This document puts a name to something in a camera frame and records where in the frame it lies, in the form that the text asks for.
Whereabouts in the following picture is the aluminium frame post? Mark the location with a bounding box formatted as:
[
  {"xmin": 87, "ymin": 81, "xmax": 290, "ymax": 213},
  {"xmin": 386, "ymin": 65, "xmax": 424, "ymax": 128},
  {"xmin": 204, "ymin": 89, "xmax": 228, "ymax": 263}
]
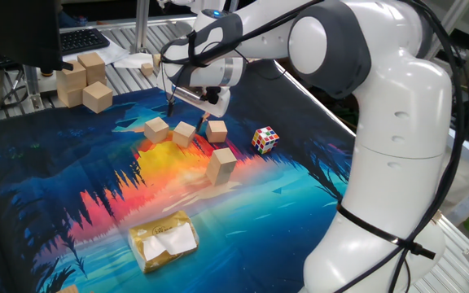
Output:
[
  {"xmin": 134, "ymin": 0, "xmax": 151, "ymax": 55},
  {"xmin": 427, "ymin": 0, "xmax": 469, "ymax": 60}
]

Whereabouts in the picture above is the printed sunset landscape cloth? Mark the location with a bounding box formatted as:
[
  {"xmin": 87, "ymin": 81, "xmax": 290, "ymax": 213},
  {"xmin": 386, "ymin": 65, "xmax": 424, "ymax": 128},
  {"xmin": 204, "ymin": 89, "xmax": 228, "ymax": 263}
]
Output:
[{"xmin": 0, "ymin": 59, "xmax": 360, "ymax": 293}]

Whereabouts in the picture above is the Rubik's cube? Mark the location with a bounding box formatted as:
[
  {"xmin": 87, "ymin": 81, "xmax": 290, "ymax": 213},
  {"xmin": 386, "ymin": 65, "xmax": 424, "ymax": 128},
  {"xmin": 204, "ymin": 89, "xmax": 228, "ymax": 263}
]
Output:
[{"xmin": 251, "ymin": 125, "xmax": 280, "ymax": 155}]

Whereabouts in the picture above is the small wooden cube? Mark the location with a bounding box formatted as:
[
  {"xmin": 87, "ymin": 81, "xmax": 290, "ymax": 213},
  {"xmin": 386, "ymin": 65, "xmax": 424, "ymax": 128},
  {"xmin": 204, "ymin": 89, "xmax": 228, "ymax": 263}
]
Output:
[
  {"xmin": 205, "ymin": 120, "xmax": 229, "ymax": 144},
  {"xmin": 205, "ymin": 164, "xmax": 233, "ymax": 187},
  {"xmin": 171, "ymin": 120, "xmax": 197, "ymax": 149},
  {"xmin": 143, "ymin": 116, "xmax": 170, "ymax": 145},
  {"xmin": 206, "ymin": 146, "xmax": 239, "ymax": 175}
]

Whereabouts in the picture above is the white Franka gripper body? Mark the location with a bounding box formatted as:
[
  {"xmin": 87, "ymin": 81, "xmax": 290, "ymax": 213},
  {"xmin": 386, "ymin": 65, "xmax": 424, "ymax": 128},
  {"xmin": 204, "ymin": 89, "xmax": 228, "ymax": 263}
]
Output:
[{"xmin": 156, "ymin": 68, "xmax": 232, "ymax": 120}]

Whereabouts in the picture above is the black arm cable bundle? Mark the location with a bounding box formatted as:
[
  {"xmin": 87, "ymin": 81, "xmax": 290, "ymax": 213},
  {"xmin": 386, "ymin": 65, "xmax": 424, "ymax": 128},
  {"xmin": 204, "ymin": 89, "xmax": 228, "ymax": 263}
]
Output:
[{"xmin": 159, "ymin": 0, "xmax": 469, "ymax": 293}]

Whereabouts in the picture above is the aluminium frame rail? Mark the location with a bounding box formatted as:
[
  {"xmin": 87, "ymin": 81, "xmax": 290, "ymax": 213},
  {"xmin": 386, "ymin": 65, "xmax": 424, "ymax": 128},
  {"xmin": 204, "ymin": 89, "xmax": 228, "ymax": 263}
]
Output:
[{"xmin": 58, "ymin": 15, "xmax": 197, "ymax": 34}]

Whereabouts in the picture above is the gold tissue pack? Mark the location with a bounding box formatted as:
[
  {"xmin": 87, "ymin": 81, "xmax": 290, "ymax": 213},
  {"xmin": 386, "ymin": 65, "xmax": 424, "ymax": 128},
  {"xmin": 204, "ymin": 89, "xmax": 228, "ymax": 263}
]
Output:
[{"xmin": 127, "ymin": 209, "xmax": 200, "ymax": 274}]

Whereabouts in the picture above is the white folded paper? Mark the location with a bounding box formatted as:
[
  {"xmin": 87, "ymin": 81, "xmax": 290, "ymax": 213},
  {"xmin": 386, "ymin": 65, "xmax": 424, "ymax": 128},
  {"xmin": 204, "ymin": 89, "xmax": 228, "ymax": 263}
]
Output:
[{"xmin": 113, "ymin": 51, "xmax": 155, "ymax": 69}]

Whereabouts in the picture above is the large wooden cube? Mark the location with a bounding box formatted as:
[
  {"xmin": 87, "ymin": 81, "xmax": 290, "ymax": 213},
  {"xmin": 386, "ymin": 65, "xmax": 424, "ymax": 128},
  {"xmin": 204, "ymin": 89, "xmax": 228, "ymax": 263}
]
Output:
[
  {"xmin": 77, "ymin": 51, "xmax": 108, "ymax": 86},
  {"xmin": 81, "ymin": 81, "xmax": 114, "ymax": 115},
  {"xmin": 55, "ymin": 59, "xmax": 88, "ymax": 93},
  {"xmin": 56, "ymin": 87, "xmax": 85, "ymax": 109}
]

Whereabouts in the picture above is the black keyboard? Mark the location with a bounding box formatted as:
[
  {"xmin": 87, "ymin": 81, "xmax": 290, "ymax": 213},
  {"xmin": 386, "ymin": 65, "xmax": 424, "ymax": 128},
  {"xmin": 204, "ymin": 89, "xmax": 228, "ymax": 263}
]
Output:
[{"xmin": 59, "ymin": 27, "xmax": 112, "ymax": 57}]

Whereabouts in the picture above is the white paper sheet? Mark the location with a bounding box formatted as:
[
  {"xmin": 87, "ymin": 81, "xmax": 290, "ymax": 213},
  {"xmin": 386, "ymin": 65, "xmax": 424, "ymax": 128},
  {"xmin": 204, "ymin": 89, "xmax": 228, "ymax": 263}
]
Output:
[{"xmin": 61, "ymin": 34, "xmax": 130, "ymax": 67}]

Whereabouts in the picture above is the black cable strap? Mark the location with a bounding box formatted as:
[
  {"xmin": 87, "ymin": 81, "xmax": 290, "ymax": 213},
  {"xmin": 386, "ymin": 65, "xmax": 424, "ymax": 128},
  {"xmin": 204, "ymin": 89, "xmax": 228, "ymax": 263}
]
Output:
[
  {"xmin": 335, "ymin": 202, "xmax": 437, "ymax": 261},
  {"xmin": 184, "ymin": 29, "xmax": 199, "ymax": 69}
]

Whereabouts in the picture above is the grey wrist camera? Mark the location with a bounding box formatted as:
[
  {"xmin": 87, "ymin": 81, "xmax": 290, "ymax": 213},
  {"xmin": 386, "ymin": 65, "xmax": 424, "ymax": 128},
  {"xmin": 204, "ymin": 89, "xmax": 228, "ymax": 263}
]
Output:
[{"xmin": 173, "ymin": 84, "xmax": 209, "ymax": 103}]

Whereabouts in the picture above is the aluminium stand post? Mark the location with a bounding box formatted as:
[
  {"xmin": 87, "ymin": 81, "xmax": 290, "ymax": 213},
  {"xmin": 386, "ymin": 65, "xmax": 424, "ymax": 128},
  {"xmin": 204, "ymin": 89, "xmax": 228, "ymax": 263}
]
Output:
[{"xmin": 23, "ymin": 64, "xmax": 44, "ymax": 111}]

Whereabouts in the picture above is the black monitor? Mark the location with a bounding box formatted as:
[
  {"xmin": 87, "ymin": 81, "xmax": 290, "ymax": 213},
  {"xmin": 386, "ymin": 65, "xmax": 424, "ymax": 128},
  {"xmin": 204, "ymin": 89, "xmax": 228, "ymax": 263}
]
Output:
[{"xmin": 0, "ymin": 0, "xmax": 75, "ymax": 72}]

